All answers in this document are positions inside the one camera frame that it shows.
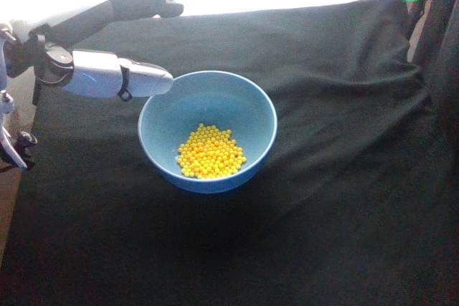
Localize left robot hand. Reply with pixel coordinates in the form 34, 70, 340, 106
6, 0, 191, 102

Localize blue ceramic bowl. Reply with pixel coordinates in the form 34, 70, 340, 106
137, 70, 278, 195

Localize black table cloth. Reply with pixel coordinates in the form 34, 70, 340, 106
0, 0, 459, 306

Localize yellow beads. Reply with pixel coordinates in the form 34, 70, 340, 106
176, 123, 248, 181

